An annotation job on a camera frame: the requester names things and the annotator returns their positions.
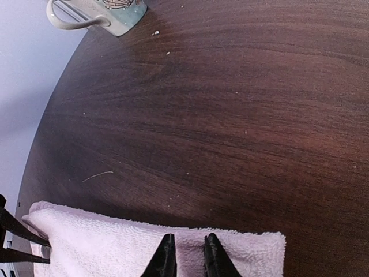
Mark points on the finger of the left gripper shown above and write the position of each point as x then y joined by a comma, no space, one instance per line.
11,224
8,255

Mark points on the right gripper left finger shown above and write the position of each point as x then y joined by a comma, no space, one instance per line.
163,262

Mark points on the pink towel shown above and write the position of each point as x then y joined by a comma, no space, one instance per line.
89,244

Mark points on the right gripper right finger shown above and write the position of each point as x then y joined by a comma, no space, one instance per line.
217,261

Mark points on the beige ceramic mug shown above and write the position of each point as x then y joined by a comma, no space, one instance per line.
117,17

